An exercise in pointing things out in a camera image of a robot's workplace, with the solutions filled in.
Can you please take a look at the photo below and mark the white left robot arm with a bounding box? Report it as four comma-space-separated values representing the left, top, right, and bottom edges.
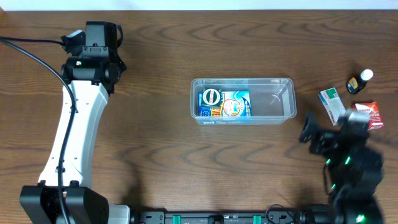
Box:
20, 21, 134, 223

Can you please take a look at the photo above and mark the clear plastic container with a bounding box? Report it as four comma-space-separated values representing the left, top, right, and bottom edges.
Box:
190, 78, 297, 125

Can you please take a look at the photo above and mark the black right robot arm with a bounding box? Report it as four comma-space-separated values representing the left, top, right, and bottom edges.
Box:
295, 110, 384, 224

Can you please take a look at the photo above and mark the black mounting rail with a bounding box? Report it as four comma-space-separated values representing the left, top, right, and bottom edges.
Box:
133, 210, 336, 224

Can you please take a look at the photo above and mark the white green medicine box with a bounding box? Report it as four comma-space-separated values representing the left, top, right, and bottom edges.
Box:
318, 88, 346, 126

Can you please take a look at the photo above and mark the dark syrup bottle white cap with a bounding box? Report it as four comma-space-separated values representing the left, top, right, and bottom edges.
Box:
346, 69, 374, 95

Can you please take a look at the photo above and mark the red Panadol box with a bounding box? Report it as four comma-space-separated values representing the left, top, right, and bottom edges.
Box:
351, 101, 384, 130

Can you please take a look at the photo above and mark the blue KoolFever box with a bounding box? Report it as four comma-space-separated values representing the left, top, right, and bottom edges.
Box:
198, 90, 252, 117

